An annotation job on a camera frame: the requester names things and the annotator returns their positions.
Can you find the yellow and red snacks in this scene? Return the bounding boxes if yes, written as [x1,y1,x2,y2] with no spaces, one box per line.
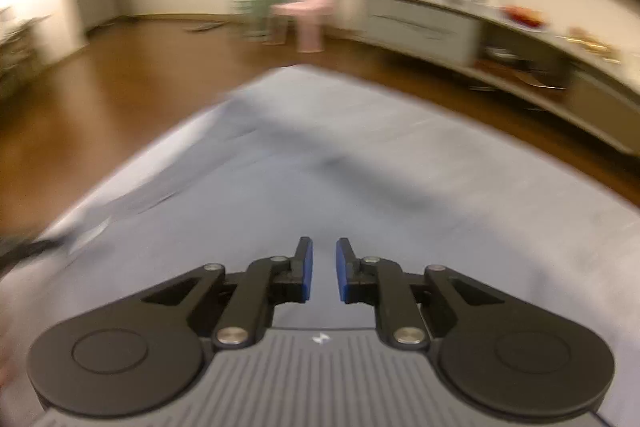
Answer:
[562,27,623,62]

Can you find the grey bed sheet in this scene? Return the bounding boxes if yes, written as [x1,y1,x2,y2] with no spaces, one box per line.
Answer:
[0,64,640,427]

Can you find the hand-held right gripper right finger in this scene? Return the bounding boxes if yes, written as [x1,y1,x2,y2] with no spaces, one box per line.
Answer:
[335,236,507,350]

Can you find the blue-grey garment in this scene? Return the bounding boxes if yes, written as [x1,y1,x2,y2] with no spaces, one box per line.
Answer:
[45,72,501,338]

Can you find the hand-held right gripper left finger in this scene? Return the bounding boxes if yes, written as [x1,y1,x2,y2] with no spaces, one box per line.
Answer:
[142,236,315,351]

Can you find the grey television cabinet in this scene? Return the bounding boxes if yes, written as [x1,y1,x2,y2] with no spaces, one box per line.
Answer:
[349,0,640,158]

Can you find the pink plastic chair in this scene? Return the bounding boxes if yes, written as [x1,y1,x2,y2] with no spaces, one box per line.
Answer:
[272,0,346,54]

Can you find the green plastic chair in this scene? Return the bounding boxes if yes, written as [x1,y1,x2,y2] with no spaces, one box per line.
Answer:
[229,0,292,45]

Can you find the plate of red fruit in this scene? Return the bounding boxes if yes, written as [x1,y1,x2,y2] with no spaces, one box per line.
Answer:
[500,6,548,30]

